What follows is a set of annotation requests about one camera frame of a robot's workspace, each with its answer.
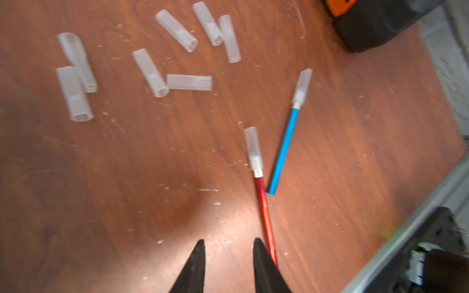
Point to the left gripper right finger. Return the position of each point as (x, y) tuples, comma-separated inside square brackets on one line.
[(268, 278)]

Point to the blue carving knife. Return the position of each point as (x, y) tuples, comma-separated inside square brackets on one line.
[(297, 102)]

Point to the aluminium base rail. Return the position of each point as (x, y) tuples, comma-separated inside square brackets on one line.
[(452, 192)]

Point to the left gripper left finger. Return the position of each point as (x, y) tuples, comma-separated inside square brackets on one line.
[(192, 277)]

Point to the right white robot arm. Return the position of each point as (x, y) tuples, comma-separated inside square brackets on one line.
[(434, 260)]

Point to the black plastic tool case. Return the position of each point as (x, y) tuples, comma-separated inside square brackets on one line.
[(366, 24)]

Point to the red carving knife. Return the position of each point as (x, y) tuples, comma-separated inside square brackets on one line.
[(256, 166)]

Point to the translucent protective cap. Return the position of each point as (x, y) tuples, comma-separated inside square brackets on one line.
[(74, 51), (77, 103), (208, 23), (151, 74), (176, 30), (189, 82), (230, 40)]

